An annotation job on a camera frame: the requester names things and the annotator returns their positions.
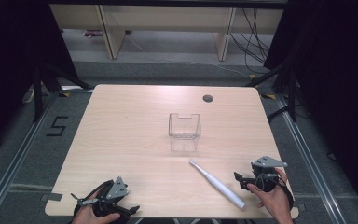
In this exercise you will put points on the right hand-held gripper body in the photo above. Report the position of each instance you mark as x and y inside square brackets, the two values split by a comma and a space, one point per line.
[264, 172]

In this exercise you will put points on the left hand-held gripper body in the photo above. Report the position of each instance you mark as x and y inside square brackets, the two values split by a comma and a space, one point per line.
[117, 188]

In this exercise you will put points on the white electric toothbrush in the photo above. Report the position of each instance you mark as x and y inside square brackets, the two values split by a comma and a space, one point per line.
[216, 182]

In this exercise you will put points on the clear plastic container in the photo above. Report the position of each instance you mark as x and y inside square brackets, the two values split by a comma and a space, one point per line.
[184, 130]

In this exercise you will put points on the person's left hand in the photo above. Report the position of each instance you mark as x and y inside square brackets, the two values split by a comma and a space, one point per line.
[88, 214]

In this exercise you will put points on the person's right hand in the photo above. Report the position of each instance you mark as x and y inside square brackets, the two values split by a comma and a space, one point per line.
[275, 199]

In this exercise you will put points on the grey tape patch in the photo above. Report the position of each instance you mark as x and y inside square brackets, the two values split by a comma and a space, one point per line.
[52, 197]

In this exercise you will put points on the yellow tape piece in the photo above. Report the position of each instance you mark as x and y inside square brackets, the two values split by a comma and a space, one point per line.
[64, 94]
[268, 96]

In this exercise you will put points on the black metal stand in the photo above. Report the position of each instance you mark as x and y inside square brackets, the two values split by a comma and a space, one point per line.
[292, 93]
[38, 93]

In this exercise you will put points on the black curtain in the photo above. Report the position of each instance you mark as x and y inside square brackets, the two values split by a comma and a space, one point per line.
[12, 62]
[338, 77]

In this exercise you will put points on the pink object under shelf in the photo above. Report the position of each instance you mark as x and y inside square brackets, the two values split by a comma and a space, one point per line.
[92, 33]

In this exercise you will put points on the light wooden shelf unit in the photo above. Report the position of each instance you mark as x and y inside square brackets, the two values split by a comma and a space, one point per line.
[112, 28]

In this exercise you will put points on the aluminium floor rail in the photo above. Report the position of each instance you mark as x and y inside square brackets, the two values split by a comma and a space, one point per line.
[307, 155]
[15, 155]

